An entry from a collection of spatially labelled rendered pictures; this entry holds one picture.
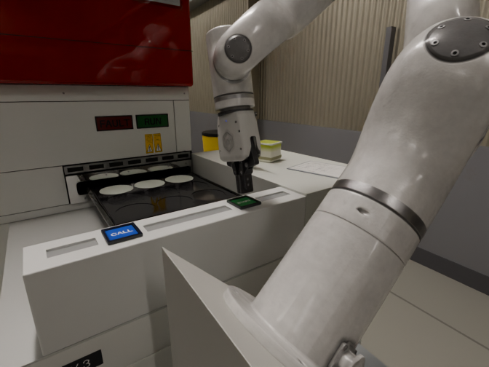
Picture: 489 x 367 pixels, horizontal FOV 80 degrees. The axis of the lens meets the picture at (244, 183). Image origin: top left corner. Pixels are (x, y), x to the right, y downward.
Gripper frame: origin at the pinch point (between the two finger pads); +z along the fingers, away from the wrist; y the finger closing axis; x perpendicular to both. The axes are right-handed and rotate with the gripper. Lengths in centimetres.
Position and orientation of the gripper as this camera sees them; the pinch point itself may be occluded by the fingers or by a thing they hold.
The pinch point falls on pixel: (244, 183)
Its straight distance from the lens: 63.7
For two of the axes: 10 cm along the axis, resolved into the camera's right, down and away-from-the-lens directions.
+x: 8.1, -1.7, 5.6
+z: 1.2, 9.8, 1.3
